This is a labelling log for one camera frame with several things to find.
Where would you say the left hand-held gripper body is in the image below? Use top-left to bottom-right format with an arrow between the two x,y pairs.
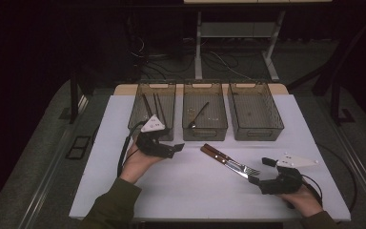
135,114 -> 175,159

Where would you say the person's right hand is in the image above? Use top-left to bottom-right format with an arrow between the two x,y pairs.
279,184 -> 323,219

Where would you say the tangle of black floor cables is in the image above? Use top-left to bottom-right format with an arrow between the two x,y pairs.
130,34 -> 195,82

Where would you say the person's left hand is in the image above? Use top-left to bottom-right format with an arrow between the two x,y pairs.
119,142 -> 165,185

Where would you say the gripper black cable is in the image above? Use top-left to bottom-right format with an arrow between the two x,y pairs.
117,120 -> 148,178
301,174 -> 324,206

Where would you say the metal spoon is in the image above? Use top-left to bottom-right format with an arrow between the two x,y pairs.
188,101 -> 210,130

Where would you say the wooden-handled fork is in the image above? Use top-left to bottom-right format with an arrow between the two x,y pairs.
203,142 -> 262,177

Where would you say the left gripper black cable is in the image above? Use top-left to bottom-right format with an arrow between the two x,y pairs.
117,120 -> 148,178

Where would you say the dark metal stand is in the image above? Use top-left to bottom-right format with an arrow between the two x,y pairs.
287,12 -> 356,127
69,68 -> 92,125

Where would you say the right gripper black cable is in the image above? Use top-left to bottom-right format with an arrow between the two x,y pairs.
301,174 -> 324,206

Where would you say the white floor cable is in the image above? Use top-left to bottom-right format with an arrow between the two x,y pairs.
209,51 -> 255,80

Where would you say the smoky clear plastic bin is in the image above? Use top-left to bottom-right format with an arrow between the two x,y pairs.
181,79 -> 229,142
227,80 -> 285,142
127,80 -> 177,142

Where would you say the white metal-legged desk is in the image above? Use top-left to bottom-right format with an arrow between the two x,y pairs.
183,0 -> 333,82

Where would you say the black floor frame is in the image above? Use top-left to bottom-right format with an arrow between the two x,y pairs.
65,135 -> 92,160

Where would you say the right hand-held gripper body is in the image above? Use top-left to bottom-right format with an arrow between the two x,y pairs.
258,152 -> 319,196

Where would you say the wooden-handled knife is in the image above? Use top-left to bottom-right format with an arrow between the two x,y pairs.
199,145 -> 254,182

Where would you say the thin black floor cable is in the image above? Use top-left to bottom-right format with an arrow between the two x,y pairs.
317,143 -> 358,213

